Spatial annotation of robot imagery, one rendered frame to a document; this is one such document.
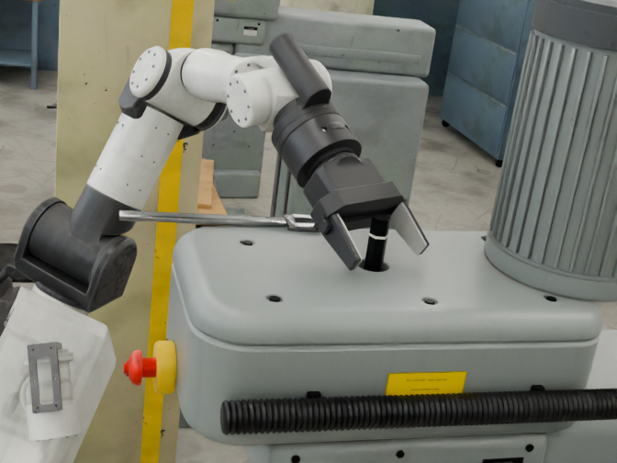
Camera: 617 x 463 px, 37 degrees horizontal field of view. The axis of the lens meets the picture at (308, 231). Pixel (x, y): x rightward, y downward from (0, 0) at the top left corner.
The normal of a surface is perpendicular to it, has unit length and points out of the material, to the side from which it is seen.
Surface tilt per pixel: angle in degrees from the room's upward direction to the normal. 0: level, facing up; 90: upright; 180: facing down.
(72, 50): 90
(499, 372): 90
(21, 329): 57
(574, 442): 90
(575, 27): 90
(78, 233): 67
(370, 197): 30
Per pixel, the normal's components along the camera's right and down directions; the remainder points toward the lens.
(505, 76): -0.96, -0.02
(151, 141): 0.53, 0.30
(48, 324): 0.43, -0.18
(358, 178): 0.42, -0.62
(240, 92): -0.83, 0.25
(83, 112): 0.25, 0.38
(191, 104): 0.32, 0.61
